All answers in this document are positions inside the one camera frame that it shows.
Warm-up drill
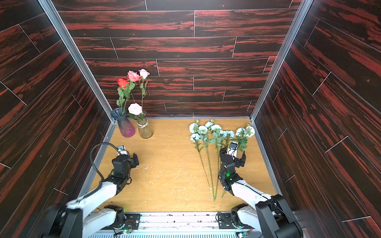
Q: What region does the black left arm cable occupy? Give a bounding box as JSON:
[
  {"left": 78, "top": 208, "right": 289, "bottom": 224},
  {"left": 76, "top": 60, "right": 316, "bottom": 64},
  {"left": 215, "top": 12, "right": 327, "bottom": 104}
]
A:
[{"left": 89, "top": 142, "right": 120, "bottom": 182}]

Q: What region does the pink rose stem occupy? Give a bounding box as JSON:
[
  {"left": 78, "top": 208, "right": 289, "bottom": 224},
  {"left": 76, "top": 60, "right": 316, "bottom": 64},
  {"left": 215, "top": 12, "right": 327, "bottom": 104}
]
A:
[{"left": 125, "top": 70, "right": 142, "bottom": 103}]

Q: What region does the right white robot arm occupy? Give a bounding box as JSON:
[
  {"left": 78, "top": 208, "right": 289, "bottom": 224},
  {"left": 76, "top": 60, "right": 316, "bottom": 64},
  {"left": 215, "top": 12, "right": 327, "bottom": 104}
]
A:
[{"left": 218, "top": 142, "right": 304, "bottom": 238}]

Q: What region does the small light blue flower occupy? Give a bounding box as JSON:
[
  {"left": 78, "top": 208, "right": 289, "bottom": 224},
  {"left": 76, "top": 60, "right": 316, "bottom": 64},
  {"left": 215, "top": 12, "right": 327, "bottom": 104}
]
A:
[{"left": 214, "top": 130, "right": 236, "bottom": 200}]

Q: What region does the light blue flower bunch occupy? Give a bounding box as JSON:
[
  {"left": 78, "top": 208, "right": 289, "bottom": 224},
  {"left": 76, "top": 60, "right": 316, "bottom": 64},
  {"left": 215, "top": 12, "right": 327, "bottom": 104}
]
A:
[{"left": 221, "top": 122, "right": 256, "bottom": 198}]

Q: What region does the clear glass vase with ribbon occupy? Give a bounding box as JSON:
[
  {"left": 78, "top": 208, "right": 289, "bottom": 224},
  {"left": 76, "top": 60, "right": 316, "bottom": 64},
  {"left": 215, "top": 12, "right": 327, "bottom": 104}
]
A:
[{"left": 136, "top": 111, "right": 154, "bottom": 139}]

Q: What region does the blue purple glass vase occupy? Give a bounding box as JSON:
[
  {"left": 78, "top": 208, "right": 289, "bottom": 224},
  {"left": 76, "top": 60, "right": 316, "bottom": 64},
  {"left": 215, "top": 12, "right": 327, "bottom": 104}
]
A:
[{"left": 111, "top": 108, "right": 136, "bottom": 138}]

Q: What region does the white flower stem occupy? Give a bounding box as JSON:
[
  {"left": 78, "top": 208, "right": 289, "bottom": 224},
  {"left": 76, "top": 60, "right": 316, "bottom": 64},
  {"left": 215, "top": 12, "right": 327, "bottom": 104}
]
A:
[{"left": 189, "top": 119, "right": 222, "bottom": 201}]

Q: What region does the small light blue sprig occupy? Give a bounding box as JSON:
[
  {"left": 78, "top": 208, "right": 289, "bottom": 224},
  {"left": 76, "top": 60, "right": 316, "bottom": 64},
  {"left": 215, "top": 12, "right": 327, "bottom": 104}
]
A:
[{"left": 190, "top": 133, "right": 210, "bottom": 186}]

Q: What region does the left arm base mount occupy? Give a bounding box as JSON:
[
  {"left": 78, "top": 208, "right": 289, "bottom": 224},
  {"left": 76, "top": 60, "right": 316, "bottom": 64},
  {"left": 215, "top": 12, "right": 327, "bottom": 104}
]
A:
[{"left": 104, "top": 205, "right": 141, "bottom": 230}]

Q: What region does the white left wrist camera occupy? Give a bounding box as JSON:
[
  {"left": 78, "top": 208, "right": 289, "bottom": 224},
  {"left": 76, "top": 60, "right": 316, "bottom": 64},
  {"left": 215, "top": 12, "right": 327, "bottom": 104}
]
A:
[{"left": 117, "top": 145, "right": 130, "bottom": 157}]

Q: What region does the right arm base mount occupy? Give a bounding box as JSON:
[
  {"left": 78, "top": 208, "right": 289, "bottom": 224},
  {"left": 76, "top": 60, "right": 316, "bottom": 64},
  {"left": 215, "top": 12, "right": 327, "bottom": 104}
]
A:
[{"left": 215, "top": 203, "right": 261, "bottom": 231}]

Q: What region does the short pale pink rose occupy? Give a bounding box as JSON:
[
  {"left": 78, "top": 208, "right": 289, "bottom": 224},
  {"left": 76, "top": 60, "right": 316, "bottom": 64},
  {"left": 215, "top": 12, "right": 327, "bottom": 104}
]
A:
[{"left": 128, "top": 103, "right": 143, "bottom": 119}]

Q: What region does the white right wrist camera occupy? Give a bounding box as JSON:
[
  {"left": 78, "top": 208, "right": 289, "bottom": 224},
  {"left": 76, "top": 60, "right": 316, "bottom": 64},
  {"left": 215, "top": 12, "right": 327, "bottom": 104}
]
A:
[{"left": 227, "top": 142, "right": 239, "bottom": 158}]

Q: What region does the pink rose in clear vase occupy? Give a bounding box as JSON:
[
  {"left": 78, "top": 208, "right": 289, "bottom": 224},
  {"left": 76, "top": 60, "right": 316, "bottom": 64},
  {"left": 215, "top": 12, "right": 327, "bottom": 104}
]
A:
[{"left": 139, "top": 69, "right": 150, "bottom": 107}]

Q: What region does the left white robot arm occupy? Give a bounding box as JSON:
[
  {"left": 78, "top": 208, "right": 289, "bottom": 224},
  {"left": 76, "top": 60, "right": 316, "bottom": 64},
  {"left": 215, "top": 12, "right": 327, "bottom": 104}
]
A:
[{"left": 38, "top": 153, "right": 140, "bottom": 238}]

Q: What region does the red rose stem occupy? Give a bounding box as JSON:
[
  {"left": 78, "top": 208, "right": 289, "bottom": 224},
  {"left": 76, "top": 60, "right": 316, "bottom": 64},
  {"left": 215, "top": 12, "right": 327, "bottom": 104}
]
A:
[{"left": 117, "top": 78, "right": 130, "bottom": 112}]

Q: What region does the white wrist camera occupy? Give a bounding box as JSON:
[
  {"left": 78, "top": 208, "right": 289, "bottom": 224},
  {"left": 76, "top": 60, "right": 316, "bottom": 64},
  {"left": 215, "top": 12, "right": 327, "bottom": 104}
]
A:
[
  {"left": 227, "top": 142, "right": 239, "bottom": 158},
  {"left": 117, "top": 145, "right": 130, "bottom": 157}
]

